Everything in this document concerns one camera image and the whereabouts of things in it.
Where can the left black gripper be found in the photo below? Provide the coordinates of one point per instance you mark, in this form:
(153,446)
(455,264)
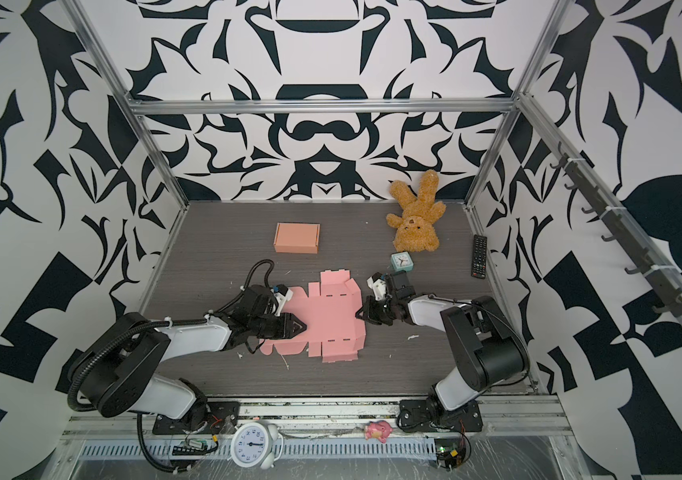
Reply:
(288,331)

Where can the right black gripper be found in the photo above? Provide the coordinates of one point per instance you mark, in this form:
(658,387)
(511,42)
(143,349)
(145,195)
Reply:
(371,316)

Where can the pink cardboard box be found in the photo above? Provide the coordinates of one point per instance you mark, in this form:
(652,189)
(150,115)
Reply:
(328,308)

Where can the orange cardboard box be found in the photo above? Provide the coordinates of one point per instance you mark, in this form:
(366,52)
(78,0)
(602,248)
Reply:
(297,238)

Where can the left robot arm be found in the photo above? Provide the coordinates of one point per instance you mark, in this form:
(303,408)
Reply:
(118,372)

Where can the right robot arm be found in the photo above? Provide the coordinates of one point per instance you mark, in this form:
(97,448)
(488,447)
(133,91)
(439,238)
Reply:
(486,349)

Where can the small teal alarm clock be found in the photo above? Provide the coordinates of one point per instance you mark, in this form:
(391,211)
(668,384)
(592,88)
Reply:
(401,262)

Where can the brown teddy bear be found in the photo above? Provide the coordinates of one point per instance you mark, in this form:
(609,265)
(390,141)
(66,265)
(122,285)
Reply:
(415,231)

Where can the small pink toy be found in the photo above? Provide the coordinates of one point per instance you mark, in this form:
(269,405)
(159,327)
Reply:
(380,431)

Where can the black remote control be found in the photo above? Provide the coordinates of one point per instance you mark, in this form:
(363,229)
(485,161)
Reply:
(479,257)

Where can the white round alarm clock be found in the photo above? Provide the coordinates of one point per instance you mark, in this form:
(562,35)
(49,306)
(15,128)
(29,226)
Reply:
(256,444)

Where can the left green circuit board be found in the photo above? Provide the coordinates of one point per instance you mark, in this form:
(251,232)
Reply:
(191,447)

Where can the green circuit board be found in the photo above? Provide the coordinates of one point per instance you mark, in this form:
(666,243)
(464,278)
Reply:
(191,447)
(452,454)

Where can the right green circuit board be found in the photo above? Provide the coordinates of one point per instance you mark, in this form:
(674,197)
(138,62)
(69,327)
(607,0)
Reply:
(452,454)

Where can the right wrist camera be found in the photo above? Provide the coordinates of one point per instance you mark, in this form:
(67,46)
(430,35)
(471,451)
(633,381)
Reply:
(379,286)

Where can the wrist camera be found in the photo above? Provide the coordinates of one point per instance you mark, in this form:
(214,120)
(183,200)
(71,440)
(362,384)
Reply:
(282,295)
(379,286)

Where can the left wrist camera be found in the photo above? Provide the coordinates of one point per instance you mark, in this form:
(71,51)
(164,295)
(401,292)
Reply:
(282,295)

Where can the black wall hook rail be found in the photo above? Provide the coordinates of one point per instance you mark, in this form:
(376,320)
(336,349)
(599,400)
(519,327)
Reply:
(659,273)

